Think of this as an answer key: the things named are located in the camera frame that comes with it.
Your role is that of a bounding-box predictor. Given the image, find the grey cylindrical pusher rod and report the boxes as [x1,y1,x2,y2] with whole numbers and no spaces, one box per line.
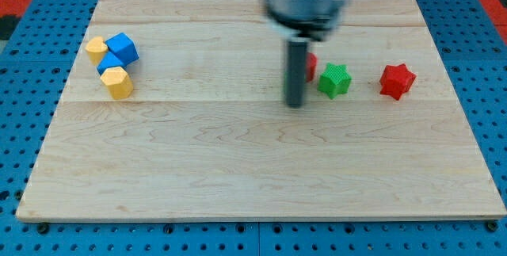
[284,37,308,108]

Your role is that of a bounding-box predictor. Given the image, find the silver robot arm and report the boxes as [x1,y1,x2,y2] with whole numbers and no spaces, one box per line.
[262,0,346,108]

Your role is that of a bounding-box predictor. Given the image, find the green star block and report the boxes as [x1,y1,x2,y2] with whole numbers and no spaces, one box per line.
[318,63,352,99]

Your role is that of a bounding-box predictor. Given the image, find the red star block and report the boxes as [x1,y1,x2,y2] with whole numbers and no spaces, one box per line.
[379,63,417,101]

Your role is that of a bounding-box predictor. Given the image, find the red block behind rod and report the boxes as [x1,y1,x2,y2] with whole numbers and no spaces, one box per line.
[306,52,318,82]

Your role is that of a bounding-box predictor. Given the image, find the light wooden board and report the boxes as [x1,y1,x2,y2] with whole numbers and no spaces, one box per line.
[17,0,506,223]

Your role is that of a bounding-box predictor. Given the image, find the blue cube block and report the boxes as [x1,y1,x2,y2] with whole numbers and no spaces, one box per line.
[105,32,139,65]

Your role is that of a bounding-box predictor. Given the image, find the yellow hexagon block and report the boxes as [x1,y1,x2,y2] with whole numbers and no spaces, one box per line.
[100,67,133,100]

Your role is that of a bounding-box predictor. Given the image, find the blue triangular block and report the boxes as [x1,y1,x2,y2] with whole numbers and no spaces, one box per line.
[97,52,125,75]

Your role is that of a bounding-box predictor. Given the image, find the yellow heart block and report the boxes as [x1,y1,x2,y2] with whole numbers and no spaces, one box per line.
[85,36,109,66]

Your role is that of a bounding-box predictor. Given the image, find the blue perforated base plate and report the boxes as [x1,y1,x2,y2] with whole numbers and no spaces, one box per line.
[1,0,506,255]

